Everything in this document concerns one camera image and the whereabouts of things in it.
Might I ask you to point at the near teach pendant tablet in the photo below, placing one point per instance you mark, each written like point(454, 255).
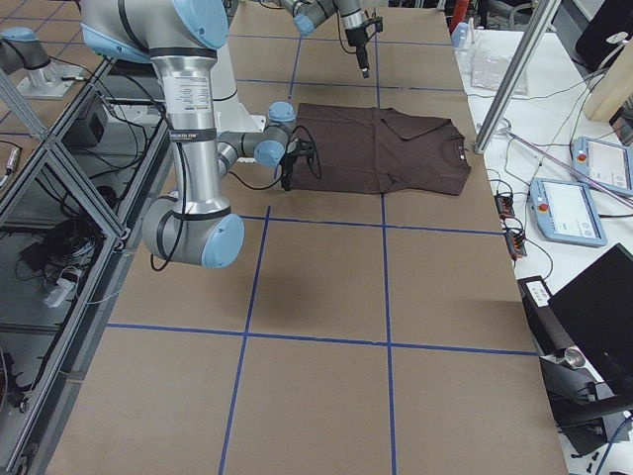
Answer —
point(564, 212)

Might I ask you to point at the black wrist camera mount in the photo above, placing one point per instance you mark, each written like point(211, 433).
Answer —
point(308, 150)

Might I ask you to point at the black monitor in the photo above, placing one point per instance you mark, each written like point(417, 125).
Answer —
point(595, 310)

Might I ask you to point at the aluminium frame post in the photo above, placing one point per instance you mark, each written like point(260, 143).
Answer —
point(530, 40)

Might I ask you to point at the far teach pendant tablet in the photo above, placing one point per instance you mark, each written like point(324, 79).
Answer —
point(605, 162)

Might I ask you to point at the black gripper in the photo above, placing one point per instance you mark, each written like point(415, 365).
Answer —
point(288, 167)
point(355, 39)

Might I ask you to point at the black power strip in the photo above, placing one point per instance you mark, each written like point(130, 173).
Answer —
point(513, 229)

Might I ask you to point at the red cylinder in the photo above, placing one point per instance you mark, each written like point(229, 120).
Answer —
point(459, 13)

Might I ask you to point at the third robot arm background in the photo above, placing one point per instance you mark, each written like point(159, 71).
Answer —
point(21, 49)

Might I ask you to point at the clear plastic bag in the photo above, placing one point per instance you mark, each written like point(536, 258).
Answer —
point(489, 69)

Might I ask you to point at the brown t-shirt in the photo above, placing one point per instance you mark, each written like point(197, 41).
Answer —
point(372, 150)

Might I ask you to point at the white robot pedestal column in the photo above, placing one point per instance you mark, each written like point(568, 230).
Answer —
point(230, 114)

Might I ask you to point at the black box white label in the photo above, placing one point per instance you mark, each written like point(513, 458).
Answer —
point(535, 296)

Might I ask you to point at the teach pendant tablet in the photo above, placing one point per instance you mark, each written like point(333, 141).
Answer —
point(605, 162)
point(564, 212)

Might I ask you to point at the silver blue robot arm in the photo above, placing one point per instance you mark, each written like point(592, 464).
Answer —
point(309, 15)
point(186, 42)

